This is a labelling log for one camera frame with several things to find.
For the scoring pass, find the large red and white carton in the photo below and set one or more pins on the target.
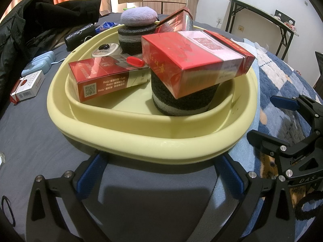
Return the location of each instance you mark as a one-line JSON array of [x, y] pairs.
[[181, 53]]

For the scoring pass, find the yellow plastic basin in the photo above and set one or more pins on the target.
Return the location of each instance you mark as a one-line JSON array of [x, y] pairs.
[[151, 141]]

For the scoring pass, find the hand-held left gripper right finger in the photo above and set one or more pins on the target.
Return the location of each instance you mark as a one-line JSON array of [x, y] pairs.
[[233, 179]]

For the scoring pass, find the black folding table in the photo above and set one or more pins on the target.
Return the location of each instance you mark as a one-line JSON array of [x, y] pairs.
[[252, 5]]

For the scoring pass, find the blue checked rug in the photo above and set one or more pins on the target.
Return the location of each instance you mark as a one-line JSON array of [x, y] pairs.
[[277, 80]]

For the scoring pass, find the black box with white circles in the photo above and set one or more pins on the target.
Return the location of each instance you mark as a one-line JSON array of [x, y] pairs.
[[284, 15]]

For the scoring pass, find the purple powder puff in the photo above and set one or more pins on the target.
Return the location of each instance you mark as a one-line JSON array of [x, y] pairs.
[[138, 15]]

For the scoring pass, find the yellowish wall socket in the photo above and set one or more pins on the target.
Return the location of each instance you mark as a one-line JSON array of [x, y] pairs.
[[241, 27]]

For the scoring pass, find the white wall socket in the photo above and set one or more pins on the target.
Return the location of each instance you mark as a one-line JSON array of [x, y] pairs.
[[219, 20]]

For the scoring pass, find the blue packet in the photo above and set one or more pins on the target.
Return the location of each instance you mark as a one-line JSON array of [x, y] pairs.
[[106, 26]]

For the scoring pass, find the black plastic bag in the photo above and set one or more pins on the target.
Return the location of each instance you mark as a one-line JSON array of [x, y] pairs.
[[78, 35]]

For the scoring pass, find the small red oval case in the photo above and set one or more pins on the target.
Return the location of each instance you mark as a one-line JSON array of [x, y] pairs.
[[135, 61]]

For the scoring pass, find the black foam cylinder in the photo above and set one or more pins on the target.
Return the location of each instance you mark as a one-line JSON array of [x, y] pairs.
[[181, 100], [131, 40]]

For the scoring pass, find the red box with gold edges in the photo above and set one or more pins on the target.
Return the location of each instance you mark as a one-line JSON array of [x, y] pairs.
[[174, 22]]

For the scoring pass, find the black jacket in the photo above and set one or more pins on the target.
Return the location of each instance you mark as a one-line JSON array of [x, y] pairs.
[[25, 17]]

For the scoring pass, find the phone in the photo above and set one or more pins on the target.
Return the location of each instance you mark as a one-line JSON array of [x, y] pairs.
[[105, 12]]

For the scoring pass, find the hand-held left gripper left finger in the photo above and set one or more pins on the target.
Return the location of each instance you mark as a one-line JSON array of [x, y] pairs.
[[87, 179]]

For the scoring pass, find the light blue case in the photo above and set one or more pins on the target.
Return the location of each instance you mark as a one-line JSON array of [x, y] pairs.
[[38, 64]]

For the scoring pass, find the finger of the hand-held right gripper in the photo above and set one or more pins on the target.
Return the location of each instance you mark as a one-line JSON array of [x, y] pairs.
[[282, 102], [262, 138]]

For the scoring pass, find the red carton with orange end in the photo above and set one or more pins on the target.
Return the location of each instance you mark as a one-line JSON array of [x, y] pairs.
[[101, 80]]

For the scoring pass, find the white and red cigarette pack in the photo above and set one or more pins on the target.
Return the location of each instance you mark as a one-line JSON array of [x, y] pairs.
[[28, 85]]

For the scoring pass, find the small red item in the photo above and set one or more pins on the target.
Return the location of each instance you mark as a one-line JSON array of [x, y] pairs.
[[290, 26]]

